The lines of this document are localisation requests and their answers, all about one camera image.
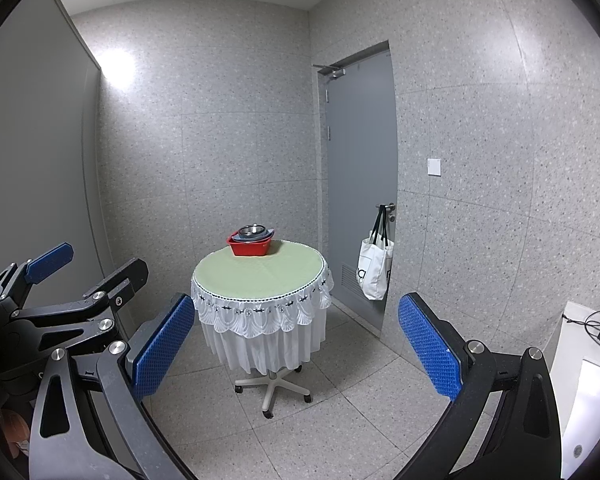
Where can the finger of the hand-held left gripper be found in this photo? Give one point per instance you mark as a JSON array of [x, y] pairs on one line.
[[117, 282], [50, 260]]

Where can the person's left hand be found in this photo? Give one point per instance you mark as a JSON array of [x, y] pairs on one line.
[[16, 432]]

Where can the grey door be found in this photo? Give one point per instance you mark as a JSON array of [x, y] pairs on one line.
[[362, 160]]

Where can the red plastic basin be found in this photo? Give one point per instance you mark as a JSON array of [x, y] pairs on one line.
[[250, 249]]

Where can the white cabinet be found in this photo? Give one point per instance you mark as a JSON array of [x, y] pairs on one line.
[[590, 400]]

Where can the blue plate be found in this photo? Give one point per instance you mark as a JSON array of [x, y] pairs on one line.
[[269, 236]]

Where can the white wall switch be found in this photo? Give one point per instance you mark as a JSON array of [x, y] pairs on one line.
[[434, 166]]

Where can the white tote bag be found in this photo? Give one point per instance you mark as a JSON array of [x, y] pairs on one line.
[[375, 270]]

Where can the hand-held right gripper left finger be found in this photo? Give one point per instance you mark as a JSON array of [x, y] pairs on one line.
[[160, 345]]

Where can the white swivel table base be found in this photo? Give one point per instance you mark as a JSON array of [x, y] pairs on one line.
[[270, 387]]

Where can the door closer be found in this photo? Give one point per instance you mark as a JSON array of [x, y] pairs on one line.
[[332, 71]]

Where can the round table with lace tablecloth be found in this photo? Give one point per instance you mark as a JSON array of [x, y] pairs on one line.
[[260, 280]]

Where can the small steel bowl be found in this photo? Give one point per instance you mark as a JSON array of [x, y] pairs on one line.
[[251, 231]]

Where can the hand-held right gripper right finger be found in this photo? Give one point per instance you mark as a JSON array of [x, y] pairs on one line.
[[427, 345]]

